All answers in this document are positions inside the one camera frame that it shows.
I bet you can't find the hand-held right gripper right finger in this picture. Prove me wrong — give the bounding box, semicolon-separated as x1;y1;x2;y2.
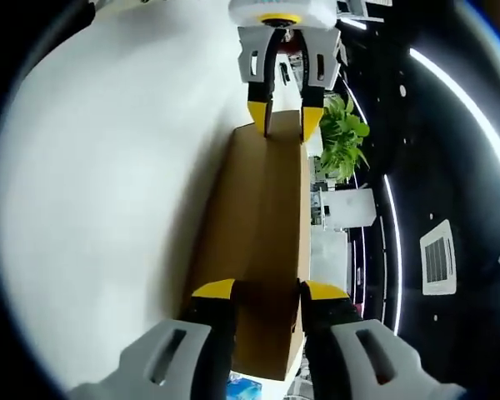
298;280;468;400

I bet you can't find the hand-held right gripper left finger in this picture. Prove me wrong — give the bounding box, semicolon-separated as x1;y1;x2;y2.
68;277;238;400

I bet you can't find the white ceiling light strip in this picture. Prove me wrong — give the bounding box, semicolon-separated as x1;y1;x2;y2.
382;173;403;337
407;47;500;193

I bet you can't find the brown cardboard shoe box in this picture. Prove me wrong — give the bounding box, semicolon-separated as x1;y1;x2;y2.
178;109;312;381

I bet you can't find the ceiling air vent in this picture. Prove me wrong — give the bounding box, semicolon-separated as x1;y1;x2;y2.
419;219;458;296

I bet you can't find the light blue soft tissue pack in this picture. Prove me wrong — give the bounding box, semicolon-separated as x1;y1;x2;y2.
225;372;263;400

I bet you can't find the green potted plant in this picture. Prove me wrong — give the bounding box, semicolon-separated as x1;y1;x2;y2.
318;94;371;183

